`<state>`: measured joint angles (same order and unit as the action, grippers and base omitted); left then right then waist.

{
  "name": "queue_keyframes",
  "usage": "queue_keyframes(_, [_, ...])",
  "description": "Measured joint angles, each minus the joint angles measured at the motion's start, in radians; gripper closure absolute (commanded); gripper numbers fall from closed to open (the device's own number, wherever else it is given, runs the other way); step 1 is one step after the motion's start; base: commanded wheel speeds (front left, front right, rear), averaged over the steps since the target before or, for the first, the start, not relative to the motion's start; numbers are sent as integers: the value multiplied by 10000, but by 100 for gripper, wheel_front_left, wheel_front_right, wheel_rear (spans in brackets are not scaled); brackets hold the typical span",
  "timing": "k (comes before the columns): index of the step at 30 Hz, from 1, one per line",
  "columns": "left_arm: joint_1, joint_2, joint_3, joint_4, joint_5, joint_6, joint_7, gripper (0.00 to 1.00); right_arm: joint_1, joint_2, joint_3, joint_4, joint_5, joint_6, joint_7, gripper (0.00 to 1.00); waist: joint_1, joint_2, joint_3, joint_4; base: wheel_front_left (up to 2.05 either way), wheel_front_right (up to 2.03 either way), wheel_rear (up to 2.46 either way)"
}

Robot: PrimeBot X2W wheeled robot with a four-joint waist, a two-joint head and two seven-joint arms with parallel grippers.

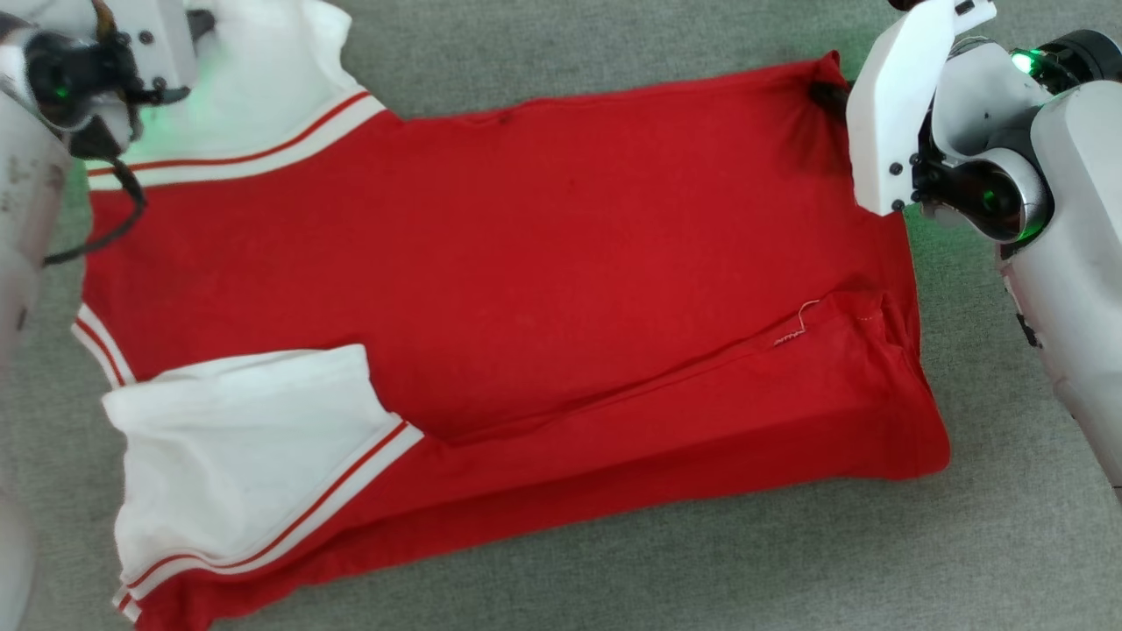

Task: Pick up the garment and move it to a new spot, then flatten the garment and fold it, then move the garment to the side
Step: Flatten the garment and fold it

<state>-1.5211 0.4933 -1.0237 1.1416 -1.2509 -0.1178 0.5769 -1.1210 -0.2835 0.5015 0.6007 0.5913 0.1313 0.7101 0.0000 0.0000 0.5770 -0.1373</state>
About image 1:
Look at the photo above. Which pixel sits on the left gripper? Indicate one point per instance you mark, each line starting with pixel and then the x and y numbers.
pixel 66 74

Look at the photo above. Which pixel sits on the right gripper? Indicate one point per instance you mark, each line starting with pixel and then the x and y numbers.
pixel 982 96

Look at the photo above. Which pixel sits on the red and white T-shirt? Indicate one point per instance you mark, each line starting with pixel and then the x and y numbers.
pixel 526 245

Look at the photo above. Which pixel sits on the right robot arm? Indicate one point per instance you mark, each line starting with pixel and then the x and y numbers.
pixel 1078 219

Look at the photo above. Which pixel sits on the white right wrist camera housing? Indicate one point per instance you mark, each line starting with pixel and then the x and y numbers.
pixel 894 105

